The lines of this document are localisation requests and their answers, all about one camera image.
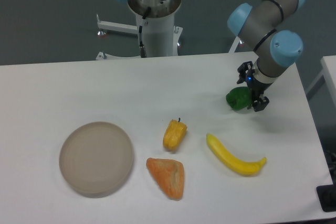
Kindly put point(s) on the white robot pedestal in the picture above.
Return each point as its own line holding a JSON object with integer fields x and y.
{"x": 158, "y": 36}

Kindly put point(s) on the white side table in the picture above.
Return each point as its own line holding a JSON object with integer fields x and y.
{"x": 325, "y": 76}

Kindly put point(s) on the green pepper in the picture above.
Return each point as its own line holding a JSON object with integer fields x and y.
{"x": 239, "y": 98}

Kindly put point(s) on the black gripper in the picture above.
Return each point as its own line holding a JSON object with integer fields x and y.
{"x": 257, "y": 88}

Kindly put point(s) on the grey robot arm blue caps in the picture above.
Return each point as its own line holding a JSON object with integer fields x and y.
{"x": 256, "y": 26}

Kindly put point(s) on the orange bread slice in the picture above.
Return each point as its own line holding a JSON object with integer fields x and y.
{"x": 169, "y": 174}

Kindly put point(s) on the black device at table edge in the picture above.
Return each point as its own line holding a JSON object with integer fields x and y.
{"x": 327, "y": 195}

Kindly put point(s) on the yellow pepper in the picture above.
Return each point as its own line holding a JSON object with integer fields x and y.
{"x": 174, "y": 134}

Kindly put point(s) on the beige round plate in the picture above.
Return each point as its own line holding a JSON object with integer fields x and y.
{"x": 96, "y": 159}

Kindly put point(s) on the yellow banana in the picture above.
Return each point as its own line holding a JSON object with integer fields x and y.
{"x": 232, "y": 162}

